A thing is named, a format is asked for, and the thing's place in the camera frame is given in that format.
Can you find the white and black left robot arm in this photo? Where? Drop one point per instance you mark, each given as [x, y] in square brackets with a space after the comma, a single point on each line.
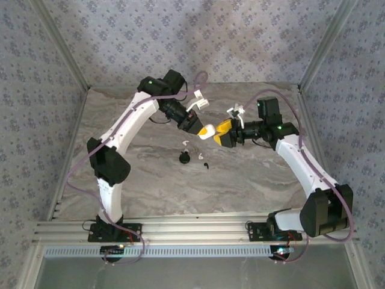
[109, 192]

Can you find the aluminium table side rail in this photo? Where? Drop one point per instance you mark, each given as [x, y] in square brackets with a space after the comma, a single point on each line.
[317, 144]
[74, 129]

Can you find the black controller board with LED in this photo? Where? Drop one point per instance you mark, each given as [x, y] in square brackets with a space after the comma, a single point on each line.
[281, 252]
[112, 250]

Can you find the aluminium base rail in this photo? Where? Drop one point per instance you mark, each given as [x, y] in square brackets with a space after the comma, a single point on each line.
[195, 228]

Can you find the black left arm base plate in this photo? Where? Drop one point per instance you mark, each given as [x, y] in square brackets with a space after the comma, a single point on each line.
[96, 237]

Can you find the grey metal panel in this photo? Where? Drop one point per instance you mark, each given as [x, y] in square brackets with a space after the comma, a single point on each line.
[195, 274]

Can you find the white earbud charging case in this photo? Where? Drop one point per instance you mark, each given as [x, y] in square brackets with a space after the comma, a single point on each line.
[211, 129]

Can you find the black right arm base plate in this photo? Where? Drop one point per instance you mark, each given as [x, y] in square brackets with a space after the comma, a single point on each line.
[255, 234]

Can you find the aluminium frame post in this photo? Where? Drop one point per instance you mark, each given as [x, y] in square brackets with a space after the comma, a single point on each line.
[61, 45]
[328, 45]

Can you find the black earbud charging case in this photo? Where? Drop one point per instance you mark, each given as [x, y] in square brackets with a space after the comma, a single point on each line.
[184, 158]

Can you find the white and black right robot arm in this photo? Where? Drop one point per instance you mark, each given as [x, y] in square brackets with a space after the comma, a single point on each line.
[300, 162]

